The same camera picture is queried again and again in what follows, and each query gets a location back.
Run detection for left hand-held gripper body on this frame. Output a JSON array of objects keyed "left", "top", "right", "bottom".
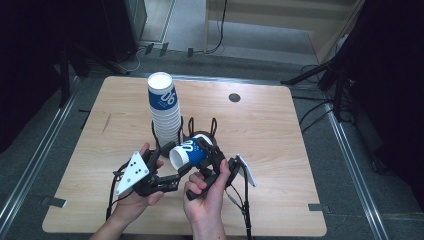
[{"left": 113, "top": 146, "right": 183, "bottom": 198}]

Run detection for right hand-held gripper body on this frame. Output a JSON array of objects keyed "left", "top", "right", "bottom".
[{"left": 185, "top": 146, "right": 258, "bottom": 202}]

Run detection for blue and white paper cup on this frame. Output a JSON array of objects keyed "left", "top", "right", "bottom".
[{"left": 168, "top": 133, "right": 214, "bottom": 171}]

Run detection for wire cup rack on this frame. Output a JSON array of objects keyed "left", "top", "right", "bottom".
[{"left": 150, "top": 115, "right": 219, "bottom": 158}]

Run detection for stack of paper cups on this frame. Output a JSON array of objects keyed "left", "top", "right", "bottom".
[{"left": 146, "top": 71, "right": 183, "bottom": 149}]

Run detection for person's left hand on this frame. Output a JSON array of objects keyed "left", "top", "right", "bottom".
[{"left": 114, "top": 142, "right": 166, "bottom": 220}]

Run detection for person's right hand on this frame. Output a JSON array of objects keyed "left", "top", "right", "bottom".
[{"left": 182, "top": 158, "right": 232, "bottom": 224}]

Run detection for grey tape strip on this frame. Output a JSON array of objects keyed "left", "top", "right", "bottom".
[
  {"left": 308, "top": 202, "right": 332, "bottom": 214},
  {"left": 41, "top": 196, "right": 68, "bottom": 209}
]

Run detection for black cabinet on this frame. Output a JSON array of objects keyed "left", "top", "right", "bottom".
[{"left": 100, "top": 0, "right": 148, "bottom": 63}]

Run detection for black tripod stand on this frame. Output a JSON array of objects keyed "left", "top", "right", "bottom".
[{"left": 280, "top": 49, "right": 356, "bottom": 123}]

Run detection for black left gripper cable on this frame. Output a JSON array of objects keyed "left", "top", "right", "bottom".
[{"left": 105, "top": 161, "right": 134, "bottom": 222}]

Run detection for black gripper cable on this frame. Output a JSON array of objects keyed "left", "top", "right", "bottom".
[
  {"left": 224, "top": 164, "right": 253, "bottom": 240},
  {"left": 105, "top": 161, "right": 134, "bottom": 222}
]

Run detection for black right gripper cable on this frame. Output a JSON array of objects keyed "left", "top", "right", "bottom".
[{"left": 224, "top": 164, "right": 253, "bottom": 240}]

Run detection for metal floor rail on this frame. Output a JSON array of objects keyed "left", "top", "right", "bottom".
[
  {"left": 0, "top": 94, "right": 78, "bottom": 231},
  {"left": 327, "top": 108, "right": 390, "bottom": 240},
  {"left": 126, "top": 72, "right": 301, "bottom": 87}
]

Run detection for white floor cable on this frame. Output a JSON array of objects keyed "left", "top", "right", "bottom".
[{"left": 114, "top": 46, "right": 148, "bottom": 75}]

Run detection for black floor cables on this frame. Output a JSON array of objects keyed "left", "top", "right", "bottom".
[{"left": 292, "top": 64, "right": 338, "bottom": 135}]

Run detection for black hanging cable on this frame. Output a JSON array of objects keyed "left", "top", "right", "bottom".
[{"left": 194, "top": 0, "right": 229, "bottom": 56}]

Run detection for light wooden desk frame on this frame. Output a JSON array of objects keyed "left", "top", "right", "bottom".
[{"left": 203, "top": 0, "right": 366, "bottom": 65}]

